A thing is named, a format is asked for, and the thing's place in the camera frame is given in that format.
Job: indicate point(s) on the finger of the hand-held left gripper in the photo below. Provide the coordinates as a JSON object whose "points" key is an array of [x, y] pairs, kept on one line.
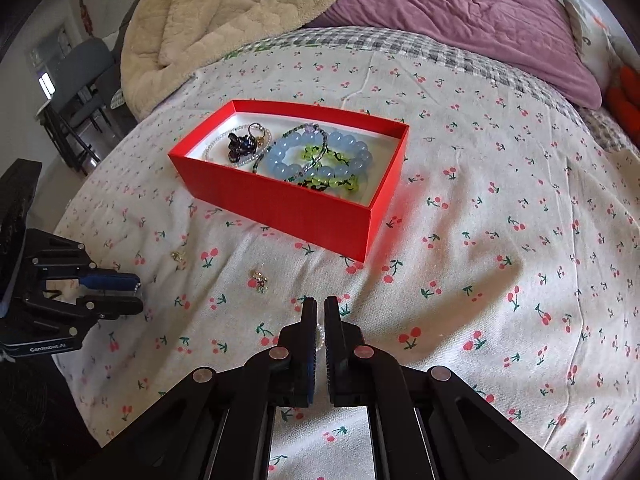
{"points": [[115, 306], [112, 281]]}

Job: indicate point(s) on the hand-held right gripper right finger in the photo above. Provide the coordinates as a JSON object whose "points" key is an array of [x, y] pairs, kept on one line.
{"points": [[330, 365]]}

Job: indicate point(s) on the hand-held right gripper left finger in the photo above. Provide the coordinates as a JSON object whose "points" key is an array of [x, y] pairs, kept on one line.
{"points": [[309, 365]]}

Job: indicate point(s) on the red cardboard box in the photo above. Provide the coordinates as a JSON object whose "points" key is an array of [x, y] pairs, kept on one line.
{"points": [[300, 220]]}

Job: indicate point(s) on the small silver earring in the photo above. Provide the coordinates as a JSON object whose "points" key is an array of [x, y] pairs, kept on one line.
{"points": [[177, 256]]}

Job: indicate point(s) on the small gold charm earring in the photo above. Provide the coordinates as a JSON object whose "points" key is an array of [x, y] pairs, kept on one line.
{"points": [[259, 276]]}

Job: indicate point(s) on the grey chair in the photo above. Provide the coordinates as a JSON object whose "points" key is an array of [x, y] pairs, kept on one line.
{"points": [[85, 60]]}

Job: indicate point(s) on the cherry print bedsheet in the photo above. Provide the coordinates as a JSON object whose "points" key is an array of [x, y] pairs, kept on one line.
{"points": [[500, 260]]}

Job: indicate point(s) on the beige fleece blanket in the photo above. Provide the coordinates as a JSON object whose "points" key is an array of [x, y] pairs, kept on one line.
{"points": [[225, 25]]}

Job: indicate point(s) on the grey checked cloth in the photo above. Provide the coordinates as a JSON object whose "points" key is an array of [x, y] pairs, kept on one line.
{"points": [[400, 42]]}

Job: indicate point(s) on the purple quilt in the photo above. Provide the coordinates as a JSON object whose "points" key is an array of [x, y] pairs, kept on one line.
{"points": [[475, 10]]}

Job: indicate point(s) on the orange plush toy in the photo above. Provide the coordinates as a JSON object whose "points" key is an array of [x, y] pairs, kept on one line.
{"points": [[625, 100]]}

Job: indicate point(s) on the white printed pillow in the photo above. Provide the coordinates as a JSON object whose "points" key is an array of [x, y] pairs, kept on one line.
{"points": [[590, 35]]}

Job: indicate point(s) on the red wall ornament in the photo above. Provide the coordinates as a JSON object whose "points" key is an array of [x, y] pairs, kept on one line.
{"points": [[86, 15]]}

